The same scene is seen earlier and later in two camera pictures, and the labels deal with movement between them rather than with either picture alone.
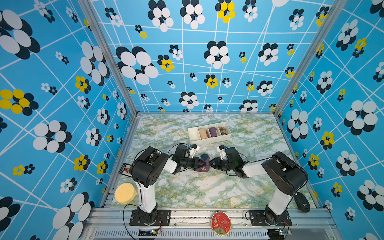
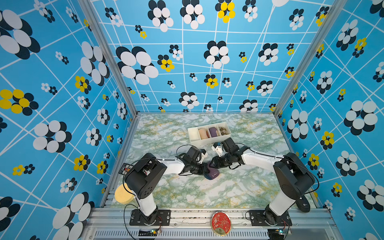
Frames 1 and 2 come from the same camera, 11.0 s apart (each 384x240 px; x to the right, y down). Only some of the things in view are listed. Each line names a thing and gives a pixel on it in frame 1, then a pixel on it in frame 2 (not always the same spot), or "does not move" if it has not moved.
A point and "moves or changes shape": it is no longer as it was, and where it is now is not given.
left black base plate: x=163 y=218 does not move
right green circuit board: x=276 y=233 does not move
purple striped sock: x=205 y=157 moves or changes shape
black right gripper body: x=224 y=165 to x=222 y=161
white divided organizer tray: x=208 y=133 does not move
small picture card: x=126 y=169 does not move
